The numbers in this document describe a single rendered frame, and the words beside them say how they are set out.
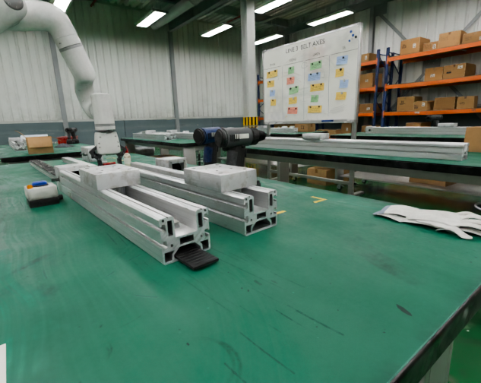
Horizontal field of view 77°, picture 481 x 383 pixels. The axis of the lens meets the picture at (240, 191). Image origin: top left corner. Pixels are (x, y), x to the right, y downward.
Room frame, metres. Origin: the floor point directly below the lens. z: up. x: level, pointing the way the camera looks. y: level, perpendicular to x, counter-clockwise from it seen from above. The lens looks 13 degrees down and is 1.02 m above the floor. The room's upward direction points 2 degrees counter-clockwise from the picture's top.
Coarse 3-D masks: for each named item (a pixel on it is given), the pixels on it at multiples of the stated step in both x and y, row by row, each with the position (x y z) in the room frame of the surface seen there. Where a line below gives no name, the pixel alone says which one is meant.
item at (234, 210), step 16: (144, 176) 0.98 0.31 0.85; (160, 176) 0.89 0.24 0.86; (176, 176) 0.96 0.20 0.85; (176, 192) 0.82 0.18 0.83; (192, 192) 0.78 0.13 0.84; (208, 192) 0.70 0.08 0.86; (224, 192) 0.66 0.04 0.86; (256, 192) 0.68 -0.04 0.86; (272, 192) 0.66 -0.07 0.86; (208, 208) 0.72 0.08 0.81; (224, 208) 0.66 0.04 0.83; (240, 208) 0.61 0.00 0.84; (256, 208) 0.66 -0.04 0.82; (272, 208) 0.66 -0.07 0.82; (224, 224) 0.66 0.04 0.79; (240, 224) 0.61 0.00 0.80; (256, 224) 0.66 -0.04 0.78; (272, 224) 0.66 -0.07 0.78
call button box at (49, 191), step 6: (24, 186) 0.94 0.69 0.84; (36, 186) 0.92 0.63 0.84; (42, 186) 0.93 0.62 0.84; (48, 186) 0.93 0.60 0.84; (54, 186) 0.94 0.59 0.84; (30, 192) 0.90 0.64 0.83; (36, 192) 0.91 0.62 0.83; (42, 192) 0.91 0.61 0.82; (48, 192) 0.93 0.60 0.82; (54, 192) 0.94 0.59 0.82; (30, 198) 0.89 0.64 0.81; (36, 198) 0.90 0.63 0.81; (42, 198) 0.91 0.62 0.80; (48, 198) 0.93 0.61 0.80; (54, 198) 0.93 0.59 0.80; (60, 198) 0.97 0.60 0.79; (30, 204) 0.89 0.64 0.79; (36, 204) 0.90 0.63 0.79; (42, 204) 0.91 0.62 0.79; (48, 204) 0.92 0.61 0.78
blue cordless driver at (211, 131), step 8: (200, 128) 1.11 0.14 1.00; (208, 128) 1.13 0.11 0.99; (216, 128) 1.16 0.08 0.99; (200, 136) 1.10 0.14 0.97; (208, 136) 1.11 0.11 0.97; (208, 144) 1.14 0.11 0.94; (216, 144) 1.16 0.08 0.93; (208, 152) 1.13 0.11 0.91; (216, 152) 1.16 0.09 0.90; (208, 160) 1.13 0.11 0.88; (216, 160) 1.16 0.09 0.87
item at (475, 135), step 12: (468, 132) 1.89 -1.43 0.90; (480, 132) 1.84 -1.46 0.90; (36, 144) 2.80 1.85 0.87; (48, 144) 2.85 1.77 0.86; (480, 144) 1.83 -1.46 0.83; (156, 156) 5.28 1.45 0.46; (168, 156) 5.23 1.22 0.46; (312, 168) 4.71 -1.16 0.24; (324, 168) 4.57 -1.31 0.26; (312, 180) 4.67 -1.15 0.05; (348, 180) 4.78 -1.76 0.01; (420, 180) 3.48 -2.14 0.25; (432, 180) 3.37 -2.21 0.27
